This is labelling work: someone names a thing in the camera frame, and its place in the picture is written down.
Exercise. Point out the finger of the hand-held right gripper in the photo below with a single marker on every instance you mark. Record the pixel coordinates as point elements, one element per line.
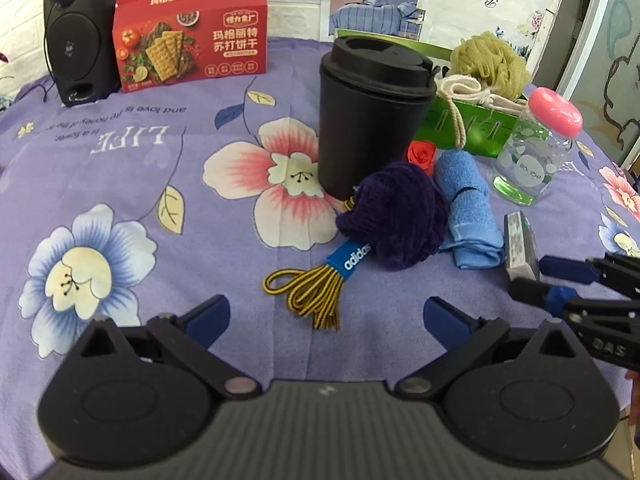
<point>555,301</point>
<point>570,267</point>

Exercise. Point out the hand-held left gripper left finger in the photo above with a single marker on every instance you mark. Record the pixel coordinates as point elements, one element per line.
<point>210,315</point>

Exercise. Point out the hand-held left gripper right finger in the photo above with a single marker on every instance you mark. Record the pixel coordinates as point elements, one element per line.
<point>442,320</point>

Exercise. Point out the small grey white box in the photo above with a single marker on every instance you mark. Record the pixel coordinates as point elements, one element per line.
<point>520,245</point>

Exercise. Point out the yellow black shoelaces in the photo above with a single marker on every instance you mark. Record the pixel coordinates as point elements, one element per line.
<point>320,290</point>

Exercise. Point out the green cardboard box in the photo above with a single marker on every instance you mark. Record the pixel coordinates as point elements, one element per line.
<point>475,130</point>

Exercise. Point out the olive bath loofah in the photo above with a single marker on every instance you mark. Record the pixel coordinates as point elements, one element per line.
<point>487,60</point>

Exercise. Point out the blue towel roll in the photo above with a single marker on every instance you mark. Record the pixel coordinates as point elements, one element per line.
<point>467,220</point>

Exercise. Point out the clear bottle with pink lid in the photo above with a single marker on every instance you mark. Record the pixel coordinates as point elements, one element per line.
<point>530,160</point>

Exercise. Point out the purple knitted hat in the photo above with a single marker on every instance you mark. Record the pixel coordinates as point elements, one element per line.
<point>395,210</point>

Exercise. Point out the purple floral tablecloth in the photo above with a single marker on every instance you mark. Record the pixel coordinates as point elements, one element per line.
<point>150,170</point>

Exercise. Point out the red fabric rose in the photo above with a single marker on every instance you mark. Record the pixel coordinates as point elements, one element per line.
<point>420,155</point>

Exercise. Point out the black lidded cup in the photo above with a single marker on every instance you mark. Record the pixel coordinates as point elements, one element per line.
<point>370,125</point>

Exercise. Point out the cartoon printed panel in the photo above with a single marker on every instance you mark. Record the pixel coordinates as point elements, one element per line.
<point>610,60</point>

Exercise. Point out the red cracker box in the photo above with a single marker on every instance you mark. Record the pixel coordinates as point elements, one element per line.
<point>190,45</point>

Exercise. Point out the white floral poster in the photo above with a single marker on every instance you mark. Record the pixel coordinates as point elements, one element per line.
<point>490,5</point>

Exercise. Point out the black speaker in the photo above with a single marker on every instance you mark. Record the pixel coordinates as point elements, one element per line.
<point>80,55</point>

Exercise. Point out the plaid bedding poster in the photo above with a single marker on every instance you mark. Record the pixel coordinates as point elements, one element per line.
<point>380,10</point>

